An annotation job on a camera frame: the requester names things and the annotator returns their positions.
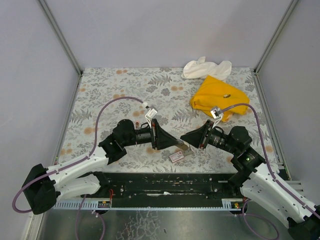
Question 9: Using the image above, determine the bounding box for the red white staple box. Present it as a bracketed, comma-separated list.
[169, 151, 185, 163]

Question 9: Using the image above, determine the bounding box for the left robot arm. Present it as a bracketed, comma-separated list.
[22, 118, 184, 215]

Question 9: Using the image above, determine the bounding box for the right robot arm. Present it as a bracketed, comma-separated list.
[181, 120, 320, 240]

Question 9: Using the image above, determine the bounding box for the yellow cloth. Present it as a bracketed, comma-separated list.
[190, 76, 250, 117]

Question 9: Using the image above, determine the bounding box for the floral table mat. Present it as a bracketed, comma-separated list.
[56, 67, 288, 179]

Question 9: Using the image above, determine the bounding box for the white cloth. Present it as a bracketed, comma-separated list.
[181, 56, 232, 81]

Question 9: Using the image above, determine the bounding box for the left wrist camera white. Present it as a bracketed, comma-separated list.
[141, 101, 158, 127]

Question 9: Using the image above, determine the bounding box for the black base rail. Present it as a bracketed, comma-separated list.
[86, 172, 244, 200]

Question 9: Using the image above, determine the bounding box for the white slotted cable duct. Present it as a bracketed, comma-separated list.
[54, 195, 243, 211]

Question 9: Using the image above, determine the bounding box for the right floor purple cable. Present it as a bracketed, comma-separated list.
[237, 198, 280, 240]

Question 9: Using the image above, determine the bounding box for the floor purple cable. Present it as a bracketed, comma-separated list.
[74, 193, 107, 240]
[237, 198, 280, 240]

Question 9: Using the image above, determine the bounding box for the left floor purple cable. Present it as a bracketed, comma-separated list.
[74, 193, 107, 240]

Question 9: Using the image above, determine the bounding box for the left aluminium frame post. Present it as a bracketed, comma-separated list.
[36, 0, 83, 76]

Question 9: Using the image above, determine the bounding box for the aluminium frame post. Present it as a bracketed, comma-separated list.
[253, 0, 301, 76]
[36, 0, 83, 76]

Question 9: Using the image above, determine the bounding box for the right aluminium frame post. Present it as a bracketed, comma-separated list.
[253, 0, 301, 76]

